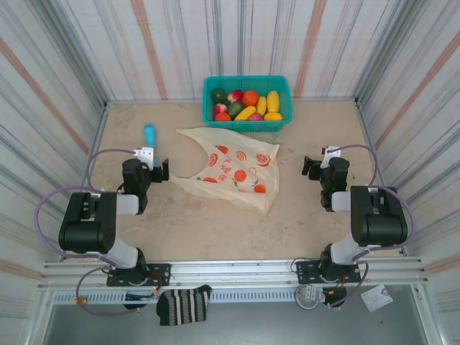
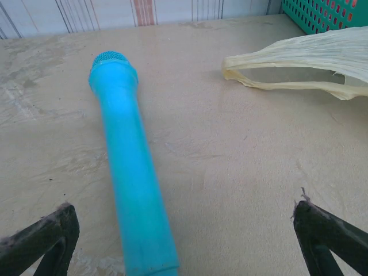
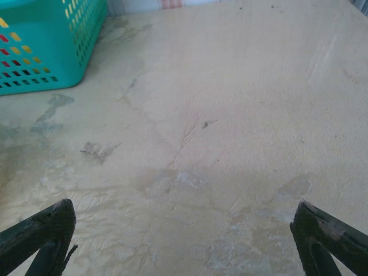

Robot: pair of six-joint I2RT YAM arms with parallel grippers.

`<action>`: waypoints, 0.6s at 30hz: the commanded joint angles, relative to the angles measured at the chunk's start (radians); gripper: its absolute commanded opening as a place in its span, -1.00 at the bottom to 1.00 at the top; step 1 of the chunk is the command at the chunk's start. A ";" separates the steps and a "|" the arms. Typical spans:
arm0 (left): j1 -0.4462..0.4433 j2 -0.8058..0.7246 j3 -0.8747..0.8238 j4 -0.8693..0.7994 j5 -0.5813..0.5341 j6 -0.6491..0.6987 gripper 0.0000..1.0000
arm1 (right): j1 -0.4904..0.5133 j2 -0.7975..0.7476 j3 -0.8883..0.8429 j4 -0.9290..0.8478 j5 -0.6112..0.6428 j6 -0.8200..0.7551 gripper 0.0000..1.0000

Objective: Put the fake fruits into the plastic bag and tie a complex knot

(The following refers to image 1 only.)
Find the orange-red fake fruit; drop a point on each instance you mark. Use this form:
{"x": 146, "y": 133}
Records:
{"x": 223, "y": 117}

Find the yellow fake mango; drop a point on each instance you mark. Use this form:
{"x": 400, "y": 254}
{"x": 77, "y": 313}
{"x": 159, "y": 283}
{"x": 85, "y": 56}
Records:
{"x": 261, "y": 105}
{"x": 245, "y": 113}
{"x": 273, "y": 101}

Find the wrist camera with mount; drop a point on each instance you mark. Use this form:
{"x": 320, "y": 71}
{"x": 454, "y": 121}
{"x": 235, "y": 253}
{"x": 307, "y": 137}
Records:
{"x": 143, "y": 154}
{"x": 330, "y": 152}

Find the orange-print plastic bag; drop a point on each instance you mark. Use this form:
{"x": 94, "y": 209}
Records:
{"x": 215, "y": 143}

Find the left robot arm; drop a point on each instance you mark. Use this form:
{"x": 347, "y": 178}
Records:
{"x": 86, "y": 230}

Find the teal plastic basket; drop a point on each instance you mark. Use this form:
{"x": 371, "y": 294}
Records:
{"x": 248, "y": 125}

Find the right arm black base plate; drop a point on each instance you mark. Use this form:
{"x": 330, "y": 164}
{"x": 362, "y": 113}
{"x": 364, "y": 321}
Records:
{"x": 305, "y": 271}

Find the white card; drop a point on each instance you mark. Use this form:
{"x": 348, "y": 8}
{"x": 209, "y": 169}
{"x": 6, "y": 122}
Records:
{"x": 375, "y": 298}

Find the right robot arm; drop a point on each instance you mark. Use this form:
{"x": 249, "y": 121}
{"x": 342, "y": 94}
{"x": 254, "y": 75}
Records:
{"x": 381, "y": 223}

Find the aluminium mounting rail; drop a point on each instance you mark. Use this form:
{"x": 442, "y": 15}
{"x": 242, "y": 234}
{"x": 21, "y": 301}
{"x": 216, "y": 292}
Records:
{"x": 233, "y": 269}

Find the fake orange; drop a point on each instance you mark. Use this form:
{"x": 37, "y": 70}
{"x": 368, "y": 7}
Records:
{"x": 250, "y": 98}

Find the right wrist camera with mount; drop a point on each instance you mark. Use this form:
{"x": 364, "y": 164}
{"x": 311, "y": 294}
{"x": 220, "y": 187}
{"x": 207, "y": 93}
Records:
{"x": 330, "y": 152}

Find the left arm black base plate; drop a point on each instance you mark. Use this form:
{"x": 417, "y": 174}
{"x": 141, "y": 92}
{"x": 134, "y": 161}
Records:
{"x": 160, "y": 273}

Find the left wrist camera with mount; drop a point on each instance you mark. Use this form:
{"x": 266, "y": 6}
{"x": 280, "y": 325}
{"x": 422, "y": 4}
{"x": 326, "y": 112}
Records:
{"x": 143, "y": 154}

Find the dark green fake avocado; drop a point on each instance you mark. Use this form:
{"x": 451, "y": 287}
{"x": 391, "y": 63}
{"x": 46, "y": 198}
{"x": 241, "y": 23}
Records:
{"x": 218, "y": 95}

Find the round white device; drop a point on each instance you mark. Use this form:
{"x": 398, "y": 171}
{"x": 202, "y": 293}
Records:
{"x": 307, "y": 298}

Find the red fake apple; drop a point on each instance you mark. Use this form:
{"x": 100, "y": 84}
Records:
{"x": 236, "y": 95}

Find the black striped sock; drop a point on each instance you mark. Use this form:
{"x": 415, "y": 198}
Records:
{"x": 183, "y": 305}

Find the light green fake mango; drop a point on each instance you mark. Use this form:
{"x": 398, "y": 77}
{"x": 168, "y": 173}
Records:
{"x": 236, "y": 108}

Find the yellow-orange fake mango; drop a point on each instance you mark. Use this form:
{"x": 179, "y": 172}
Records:
{"x": 273, "y": 116}

